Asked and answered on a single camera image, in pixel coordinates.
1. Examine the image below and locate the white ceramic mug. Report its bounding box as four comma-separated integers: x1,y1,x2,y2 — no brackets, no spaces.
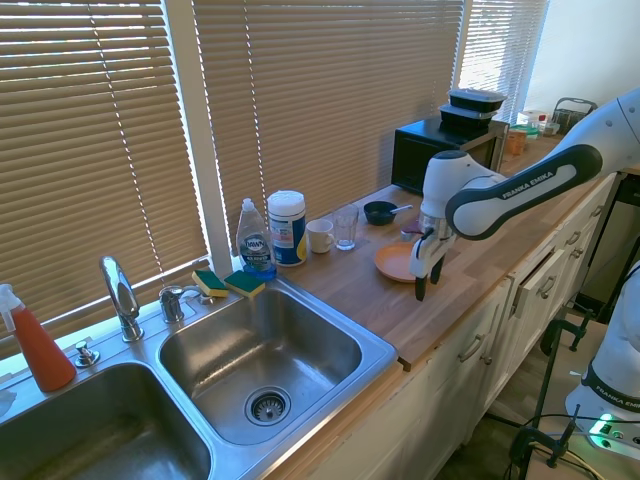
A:
305,218,336,255

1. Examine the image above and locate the white wipes canister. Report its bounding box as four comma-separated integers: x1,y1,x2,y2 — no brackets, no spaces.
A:
266,189,309,268

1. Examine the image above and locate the white kitchen cabinet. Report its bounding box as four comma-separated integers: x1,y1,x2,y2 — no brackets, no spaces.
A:
269,172,622,480

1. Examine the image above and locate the yellow green sponge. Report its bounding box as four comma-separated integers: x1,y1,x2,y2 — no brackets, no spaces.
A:
223,269,268,301
191,269,231,300

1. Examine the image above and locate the clear lidded storage container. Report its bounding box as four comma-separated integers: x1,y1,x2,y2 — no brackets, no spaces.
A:
516,108,550,132

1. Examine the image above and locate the narrow beige window blind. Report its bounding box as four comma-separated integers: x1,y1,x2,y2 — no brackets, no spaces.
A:
456,0,550,126

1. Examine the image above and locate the wire basket rack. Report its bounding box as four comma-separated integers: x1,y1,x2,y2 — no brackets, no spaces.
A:
551,96,599,137

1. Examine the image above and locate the black clamp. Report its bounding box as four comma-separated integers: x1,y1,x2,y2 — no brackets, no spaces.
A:
538,308,609,357
508,403,582,480

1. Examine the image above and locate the black bowl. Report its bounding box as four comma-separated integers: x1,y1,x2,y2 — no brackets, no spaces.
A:
362,200,399,227

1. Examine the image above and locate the Dawn dish soap bottle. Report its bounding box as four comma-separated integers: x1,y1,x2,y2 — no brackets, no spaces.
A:
235,197,278,282

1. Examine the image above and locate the orange spray bottle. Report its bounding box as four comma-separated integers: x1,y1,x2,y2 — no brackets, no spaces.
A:
0,283,78,393

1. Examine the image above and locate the stainless steel double sink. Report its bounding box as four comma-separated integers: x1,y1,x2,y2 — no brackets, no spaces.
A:
0,273,401,480

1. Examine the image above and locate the chrome sink knob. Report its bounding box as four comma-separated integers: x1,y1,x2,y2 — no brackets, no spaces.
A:
74,340,102,369

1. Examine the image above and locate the black food container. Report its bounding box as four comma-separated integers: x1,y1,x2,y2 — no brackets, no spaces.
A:
438,102,497,134
447,87,508,113

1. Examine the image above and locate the black microwave oven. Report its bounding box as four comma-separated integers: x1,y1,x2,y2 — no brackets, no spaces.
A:
390,117,511,197

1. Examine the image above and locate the clear drinking glass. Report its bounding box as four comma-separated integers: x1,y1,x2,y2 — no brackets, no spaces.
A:
332,203,361,252

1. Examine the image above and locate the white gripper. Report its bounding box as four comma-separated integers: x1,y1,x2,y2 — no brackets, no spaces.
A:
409,232,458,302

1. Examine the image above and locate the orange box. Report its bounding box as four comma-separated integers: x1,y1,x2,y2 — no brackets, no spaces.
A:
505,126,532,157

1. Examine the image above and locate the chrome sink faucet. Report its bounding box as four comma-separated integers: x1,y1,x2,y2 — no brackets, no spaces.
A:
98,255,146,344

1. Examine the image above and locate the orange plate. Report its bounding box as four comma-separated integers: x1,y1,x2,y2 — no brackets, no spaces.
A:
374,243,420,284

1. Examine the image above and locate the medium beige window blind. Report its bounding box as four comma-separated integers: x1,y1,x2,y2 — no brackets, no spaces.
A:
191,0,467,257

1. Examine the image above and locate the black dishwasher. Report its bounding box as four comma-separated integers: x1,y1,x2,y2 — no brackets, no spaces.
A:
583,172,640,314

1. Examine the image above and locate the wide beige window blind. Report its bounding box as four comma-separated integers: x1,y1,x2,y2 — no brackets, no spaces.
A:
0,0,212,362

